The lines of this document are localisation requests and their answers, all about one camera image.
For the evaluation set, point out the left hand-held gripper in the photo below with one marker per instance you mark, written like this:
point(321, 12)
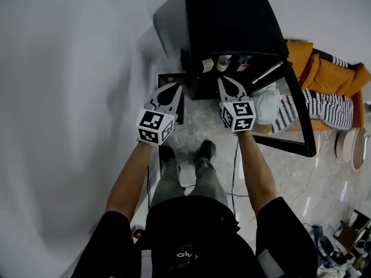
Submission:
point(150, 120)

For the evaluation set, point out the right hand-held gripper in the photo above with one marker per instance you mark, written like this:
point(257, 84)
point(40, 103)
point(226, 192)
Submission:
point(240, 117)

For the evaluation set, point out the red label bottle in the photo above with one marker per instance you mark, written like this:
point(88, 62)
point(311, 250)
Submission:
point(243, 65)

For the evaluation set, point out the clear water bottle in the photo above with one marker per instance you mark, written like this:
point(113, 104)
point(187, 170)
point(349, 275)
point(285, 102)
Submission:
point(223, 64)

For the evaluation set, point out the small beige box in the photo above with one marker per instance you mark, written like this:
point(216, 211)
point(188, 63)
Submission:
point(207, 65)

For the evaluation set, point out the person's right forearm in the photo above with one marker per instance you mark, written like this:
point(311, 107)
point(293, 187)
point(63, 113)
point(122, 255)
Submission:
point(258, 178)

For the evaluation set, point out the person's left forearm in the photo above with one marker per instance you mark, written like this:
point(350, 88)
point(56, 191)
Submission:
point(127, 181)

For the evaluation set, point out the pale crumpled cloth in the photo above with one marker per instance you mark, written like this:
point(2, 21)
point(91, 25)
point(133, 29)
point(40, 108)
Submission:
point(266, 106)

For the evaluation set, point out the white wristband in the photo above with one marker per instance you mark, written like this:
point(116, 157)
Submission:
point(145, 142)

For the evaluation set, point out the person's right shoe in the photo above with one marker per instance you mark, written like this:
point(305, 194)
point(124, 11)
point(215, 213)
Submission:
point(207, 149)

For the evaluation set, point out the black mini fridge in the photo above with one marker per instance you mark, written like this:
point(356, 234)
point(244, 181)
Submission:
point(220, 19)

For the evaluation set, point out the glass fridge door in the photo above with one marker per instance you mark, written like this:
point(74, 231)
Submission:
point(305, 120)

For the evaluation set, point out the person's grey trousers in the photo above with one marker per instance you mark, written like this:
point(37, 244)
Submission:
point(208, 181)

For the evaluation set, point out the orange sofa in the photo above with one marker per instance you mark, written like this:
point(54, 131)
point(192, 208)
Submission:
point(327, 74)

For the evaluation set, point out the black white striped blanket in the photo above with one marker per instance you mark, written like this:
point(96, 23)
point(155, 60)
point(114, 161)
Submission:
point(330, 109)

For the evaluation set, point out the black white striped pillow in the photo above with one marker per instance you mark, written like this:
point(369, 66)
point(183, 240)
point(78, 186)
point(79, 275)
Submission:
point(339, 62)

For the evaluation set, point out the round beige side table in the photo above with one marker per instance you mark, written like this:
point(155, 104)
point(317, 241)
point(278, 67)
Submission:
point(347, 146)

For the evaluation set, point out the small dark object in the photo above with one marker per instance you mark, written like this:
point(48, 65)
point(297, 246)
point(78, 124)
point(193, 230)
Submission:
point(138, 232)

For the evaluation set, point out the person's black shirt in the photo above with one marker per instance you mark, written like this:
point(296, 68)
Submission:
point(203, 242)

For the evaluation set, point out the pile of floor equipment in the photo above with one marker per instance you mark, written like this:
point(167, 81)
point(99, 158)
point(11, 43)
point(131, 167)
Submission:
point(342, 242)

